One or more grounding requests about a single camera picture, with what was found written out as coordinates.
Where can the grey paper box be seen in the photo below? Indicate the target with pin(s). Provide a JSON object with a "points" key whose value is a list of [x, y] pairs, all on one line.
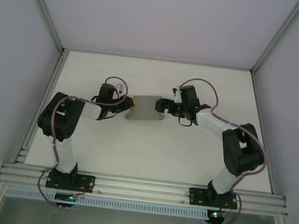
{"points": [[144, 108]]}

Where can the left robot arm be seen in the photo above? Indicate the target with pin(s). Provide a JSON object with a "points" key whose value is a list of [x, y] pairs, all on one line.
{"points": [[58, 117]]}

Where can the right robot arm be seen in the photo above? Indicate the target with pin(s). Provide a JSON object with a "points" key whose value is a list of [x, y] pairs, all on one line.
{"points": [[242, 153]]}

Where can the left control board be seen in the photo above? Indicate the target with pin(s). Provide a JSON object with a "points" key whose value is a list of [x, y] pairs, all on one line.
{"points": [[65, 198]]}

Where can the control board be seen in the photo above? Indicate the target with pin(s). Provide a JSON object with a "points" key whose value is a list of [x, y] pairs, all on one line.
{"points": [[216, 215], [65, 198]]}

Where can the right control board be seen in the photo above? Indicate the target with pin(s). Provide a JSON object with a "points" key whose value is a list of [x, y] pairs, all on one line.
{"points": [[216, 215]]}

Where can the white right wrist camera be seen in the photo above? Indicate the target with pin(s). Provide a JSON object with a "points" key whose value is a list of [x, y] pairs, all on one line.
{"points": [[177, 93]]}

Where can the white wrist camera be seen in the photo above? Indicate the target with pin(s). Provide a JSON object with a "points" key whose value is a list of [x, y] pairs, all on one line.
{"points": [[177, 93], [119, 86]]}

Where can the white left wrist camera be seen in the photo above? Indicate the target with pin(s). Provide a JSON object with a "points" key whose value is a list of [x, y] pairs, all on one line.
{"points": [[119, 86]]}

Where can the aluminium side rail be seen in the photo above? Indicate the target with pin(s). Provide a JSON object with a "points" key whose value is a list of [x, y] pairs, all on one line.
{"points": [[262, 126], [49, 83]]}

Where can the aluminium mounting rail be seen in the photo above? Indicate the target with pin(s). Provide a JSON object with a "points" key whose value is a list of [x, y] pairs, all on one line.
{"points": [[142, 189]]}

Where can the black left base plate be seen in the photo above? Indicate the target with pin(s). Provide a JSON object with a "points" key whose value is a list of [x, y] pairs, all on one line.
{"points": [[86, 183]]}

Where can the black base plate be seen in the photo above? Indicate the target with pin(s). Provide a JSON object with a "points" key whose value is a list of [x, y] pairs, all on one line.
{"points": [[196, 197], [86, 183]]}

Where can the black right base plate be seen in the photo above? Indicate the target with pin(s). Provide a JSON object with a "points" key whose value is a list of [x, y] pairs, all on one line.
{"points": [[196, 197]]}

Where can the aluminium frame post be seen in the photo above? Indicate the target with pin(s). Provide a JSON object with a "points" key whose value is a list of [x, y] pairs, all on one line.
{"points": [[42, 8], [280, 35]]}

